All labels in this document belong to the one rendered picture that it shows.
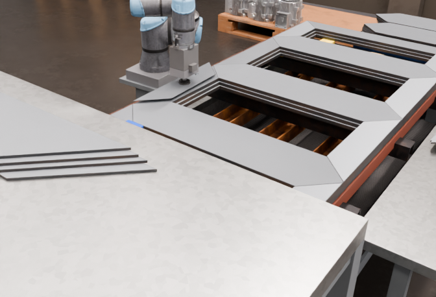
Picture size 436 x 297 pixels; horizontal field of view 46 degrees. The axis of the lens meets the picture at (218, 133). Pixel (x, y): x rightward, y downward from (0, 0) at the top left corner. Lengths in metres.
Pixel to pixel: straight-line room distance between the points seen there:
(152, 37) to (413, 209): 1.29
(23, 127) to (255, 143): 0.65
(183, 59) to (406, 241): 0.90
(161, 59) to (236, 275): 1.61
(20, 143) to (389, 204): 0.95
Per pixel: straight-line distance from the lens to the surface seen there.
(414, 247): 1.36
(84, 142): 1.04
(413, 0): 5.54
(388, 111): 1.76
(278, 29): 4.84
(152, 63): 2.27
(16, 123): 1.16
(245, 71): 1.97
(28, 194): 0.96
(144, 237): 0.83
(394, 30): 2.63
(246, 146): 1.46
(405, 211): 1.47
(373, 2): 5.85
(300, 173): 1.36
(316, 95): 1.81
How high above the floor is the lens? 1.58
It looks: 29 degrees down
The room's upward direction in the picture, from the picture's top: 1 degrees clockwise
